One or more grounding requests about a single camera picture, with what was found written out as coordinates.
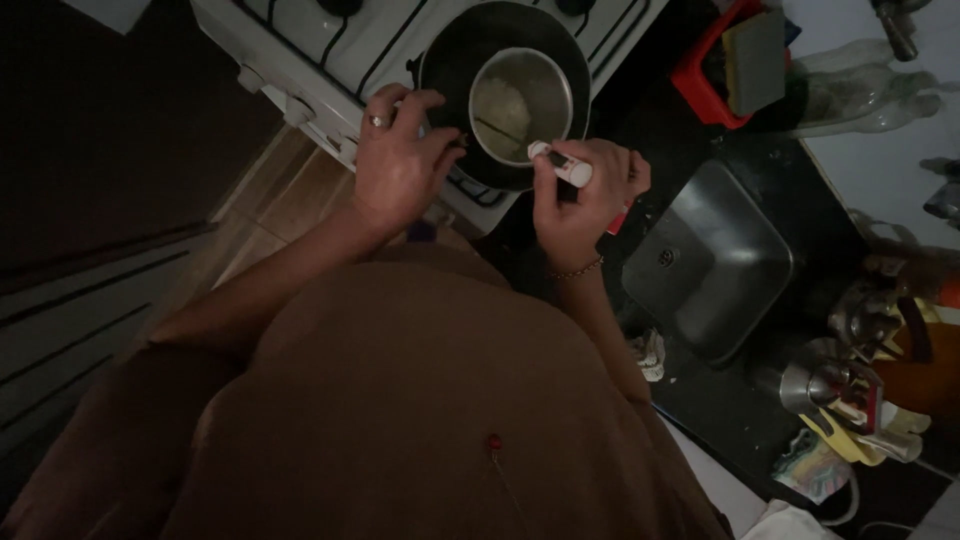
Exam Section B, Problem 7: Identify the red plastic tray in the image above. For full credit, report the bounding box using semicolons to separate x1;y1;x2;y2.
669;0;792;130

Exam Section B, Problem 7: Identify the dark cabinet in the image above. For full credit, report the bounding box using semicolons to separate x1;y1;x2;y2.
0;0;286;519

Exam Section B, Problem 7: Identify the red packet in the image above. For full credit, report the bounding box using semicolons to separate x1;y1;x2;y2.
606;198;635;237

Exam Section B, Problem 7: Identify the person's right hand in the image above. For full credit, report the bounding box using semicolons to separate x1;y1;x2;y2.
531;138;652;273

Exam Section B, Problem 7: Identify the white gas stove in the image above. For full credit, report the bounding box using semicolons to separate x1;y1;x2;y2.
189;0;670;237

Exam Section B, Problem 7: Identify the white scrubber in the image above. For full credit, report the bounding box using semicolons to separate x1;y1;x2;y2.
628;328;667;384

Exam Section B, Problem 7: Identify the steel sink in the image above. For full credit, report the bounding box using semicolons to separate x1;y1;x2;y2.
621;159;795;366

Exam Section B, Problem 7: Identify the colourful cloth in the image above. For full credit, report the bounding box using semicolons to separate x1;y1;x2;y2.
771;429;856;505

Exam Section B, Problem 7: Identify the brown garment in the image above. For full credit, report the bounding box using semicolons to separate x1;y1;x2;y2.
0;225;736;540

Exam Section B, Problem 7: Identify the steel faucet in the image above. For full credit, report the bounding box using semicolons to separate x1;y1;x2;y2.
870;0;935;63

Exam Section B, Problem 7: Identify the clear plastic bottle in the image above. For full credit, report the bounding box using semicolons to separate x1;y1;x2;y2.
780;69;943;140
791;39;901;80

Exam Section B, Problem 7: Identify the yellow green sponge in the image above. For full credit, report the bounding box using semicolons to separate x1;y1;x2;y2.
721;9;787;117

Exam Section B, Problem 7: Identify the white digital thermometer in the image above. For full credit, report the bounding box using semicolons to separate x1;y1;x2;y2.
527;140;594;189

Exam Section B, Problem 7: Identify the steel kettle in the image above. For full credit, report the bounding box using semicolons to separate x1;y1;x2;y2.
778;337;886;436

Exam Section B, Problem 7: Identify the small steel pot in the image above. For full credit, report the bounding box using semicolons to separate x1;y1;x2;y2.
468;47;575;168

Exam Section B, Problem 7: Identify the black cooking pot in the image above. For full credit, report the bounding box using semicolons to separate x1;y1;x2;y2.
408;1;592;192

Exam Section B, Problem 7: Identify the orange container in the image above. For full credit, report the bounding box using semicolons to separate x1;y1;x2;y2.
870;296;960;421

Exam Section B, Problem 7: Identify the gold bracelet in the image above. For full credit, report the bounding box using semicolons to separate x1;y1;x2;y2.
546;255;606;283

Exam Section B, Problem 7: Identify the person's left hand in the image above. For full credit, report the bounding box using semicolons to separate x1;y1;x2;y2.
351;83;468;240

